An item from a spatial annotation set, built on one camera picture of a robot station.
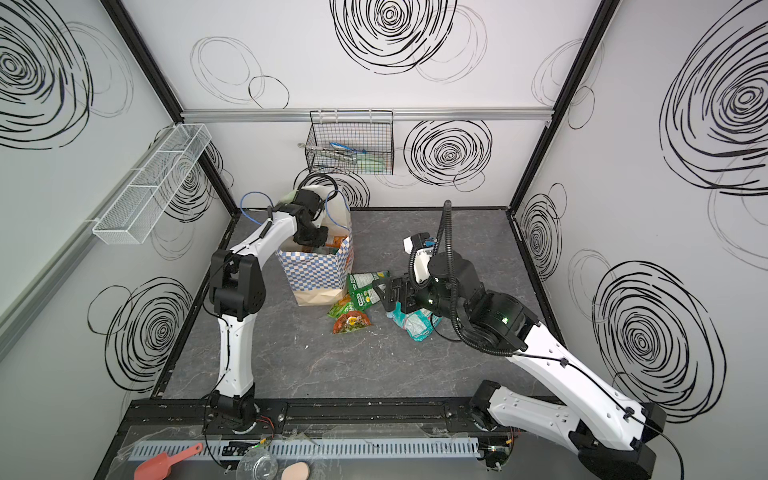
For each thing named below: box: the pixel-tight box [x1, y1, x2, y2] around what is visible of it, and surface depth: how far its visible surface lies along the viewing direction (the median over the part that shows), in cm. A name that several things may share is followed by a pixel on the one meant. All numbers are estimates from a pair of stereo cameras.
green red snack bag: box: [332, 311, 372, 335], surface depth 88 cm
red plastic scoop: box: [134, 443, 204, 480], surface depth 67 cm
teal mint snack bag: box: [386, 301, 443, 341], surface depth 88 cm
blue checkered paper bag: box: [276, 230, 354, 307], surface depth 83 cm
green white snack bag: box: [347, 270, 391, 311], surface depth 95 cm
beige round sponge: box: [281, 462, 310, 480], surface depth 67 cm
